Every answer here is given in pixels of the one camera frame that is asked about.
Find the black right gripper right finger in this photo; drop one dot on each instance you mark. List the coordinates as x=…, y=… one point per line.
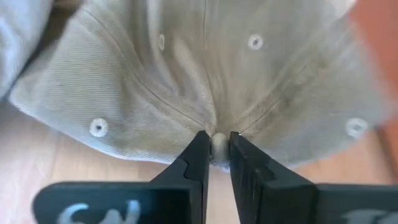
x=280, y=202

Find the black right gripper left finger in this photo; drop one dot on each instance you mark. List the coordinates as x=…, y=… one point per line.
x=171, y=202

